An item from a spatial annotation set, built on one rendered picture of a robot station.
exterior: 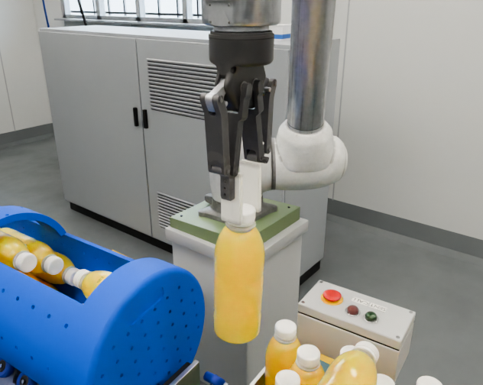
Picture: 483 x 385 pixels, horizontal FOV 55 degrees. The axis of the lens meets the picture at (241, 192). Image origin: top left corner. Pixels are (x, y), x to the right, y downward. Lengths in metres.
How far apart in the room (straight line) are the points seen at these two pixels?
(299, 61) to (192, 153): 1.69
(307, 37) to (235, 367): 0.98
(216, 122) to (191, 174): 2.32
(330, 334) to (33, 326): 0.53
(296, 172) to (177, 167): 1.67
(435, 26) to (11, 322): 2.93
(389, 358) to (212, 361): 0.80
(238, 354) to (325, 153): 0.66
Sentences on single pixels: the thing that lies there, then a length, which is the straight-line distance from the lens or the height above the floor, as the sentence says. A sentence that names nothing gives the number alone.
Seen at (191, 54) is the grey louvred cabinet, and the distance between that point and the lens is 2.65.
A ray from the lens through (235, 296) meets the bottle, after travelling 0.65.
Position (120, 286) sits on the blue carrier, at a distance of 0.77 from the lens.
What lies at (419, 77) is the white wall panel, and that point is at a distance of 3.35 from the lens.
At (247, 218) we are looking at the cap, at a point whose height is 1.38.
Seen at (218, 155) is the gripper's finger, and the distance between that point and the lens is 0.54.
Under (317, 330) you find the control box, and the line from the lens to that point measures 0.95.
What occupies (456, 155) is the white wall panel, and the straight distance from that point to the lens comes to 3.38.
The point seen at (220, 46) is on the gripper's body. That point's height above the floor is 1.60.
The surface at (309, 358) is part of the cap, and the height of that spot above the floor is 1.10.
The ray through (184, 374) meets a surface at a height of 1.05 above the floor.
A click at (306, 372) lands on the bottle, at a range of 0.84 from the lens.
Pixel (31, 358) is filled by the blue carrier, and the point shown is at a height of 1.11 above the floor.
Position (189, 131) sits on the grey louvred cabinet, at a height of 0.93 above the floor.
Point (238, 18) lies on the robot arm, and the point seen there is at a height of 1.63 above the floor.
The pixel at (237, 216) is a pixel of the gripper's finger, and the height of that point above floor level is 1.39.
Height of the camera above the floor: 1.65
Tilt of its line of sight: 23 degrees down
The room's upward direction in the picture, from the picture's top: straight up
